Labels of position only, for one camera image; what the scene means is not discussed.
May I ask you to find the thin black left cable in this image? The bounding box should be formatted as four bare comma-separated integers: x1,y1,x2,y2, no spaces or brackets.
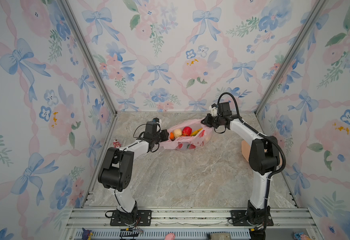
105,123,163,220

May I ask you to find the right aluminium corner post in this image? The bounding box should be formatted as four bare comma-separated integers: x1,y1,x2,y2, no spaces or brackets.
254,0,328,117

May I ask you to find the colourful toy front right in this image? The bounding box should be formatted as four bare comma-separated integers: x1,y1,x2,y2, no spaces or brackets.
294,233,312,240

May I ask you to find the aluminium corner post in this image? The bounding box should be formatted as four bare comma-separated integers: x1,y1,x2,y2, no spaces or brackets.
254,0,328,117
56,0,117,116

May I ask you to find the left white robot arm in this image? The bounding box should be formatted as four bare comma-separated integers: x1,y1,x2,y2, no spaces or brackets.
97,118,169,225

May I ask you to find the fake yellow banana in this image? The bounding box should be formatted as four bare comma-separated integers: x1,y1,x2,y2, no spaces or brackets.
190,128,203,137

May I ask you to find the aluminium rail frame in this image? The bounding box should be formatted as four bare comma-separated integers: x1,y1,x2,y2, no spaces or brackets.
60,207,324,240

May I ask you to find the grey box at front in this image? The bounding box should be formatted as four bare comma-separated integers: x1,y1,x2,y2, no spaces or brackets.
207,233,232,240

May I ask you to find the small red white figurine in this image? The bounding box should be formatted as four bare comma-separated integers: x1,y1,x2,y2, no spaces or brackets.
113,139,121,149

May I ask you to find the left aluminium corner post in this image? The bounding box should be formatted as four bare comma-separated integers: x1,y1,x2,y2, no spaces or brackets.
56,0,117,116

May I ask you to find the pink plastic bag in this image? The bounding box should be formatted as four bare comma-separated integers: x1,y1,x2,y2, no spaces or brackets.
160,119,213,150

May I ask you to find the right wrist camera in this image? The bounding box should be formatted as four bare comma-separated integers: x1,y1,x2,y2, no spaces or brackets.
210,104,219,117

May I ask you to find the black corrugated cable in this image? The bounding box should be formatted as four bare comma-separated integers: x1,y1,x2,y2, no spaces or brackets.
216,92,287,238

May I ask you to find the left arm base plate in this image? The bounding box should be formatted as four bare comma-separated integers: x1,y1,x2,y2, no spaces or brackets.
110,209,152,227

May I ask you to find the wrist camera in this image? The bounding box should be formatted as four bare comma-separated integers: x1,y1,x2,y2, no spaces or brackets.
210,104,219,117
152,118,162,125

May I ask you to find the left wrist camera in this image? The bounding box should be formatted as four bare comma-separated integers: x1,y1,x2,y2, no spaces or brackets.
152,118,162,125

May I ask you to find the pink toy at front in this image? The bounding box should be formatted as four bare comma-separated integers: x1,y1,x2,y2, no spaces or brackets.
164,233,176,240

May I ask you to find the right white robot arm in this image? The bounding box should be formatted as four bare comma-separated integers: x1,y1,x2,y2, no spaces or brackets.
201,102,280,227

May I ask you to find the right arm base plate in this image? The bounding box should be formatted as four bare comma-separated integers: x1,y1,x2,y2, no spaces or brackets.
228,210,265,227

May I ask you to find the purple toy at front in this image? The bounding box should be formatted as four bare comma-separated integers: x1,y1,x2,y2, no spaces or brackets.
81,228,93,240

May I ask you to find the peach scalloped plastic bowl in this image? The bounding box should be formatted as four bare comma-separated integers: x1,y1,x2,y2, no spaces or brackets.
242,141,283,168

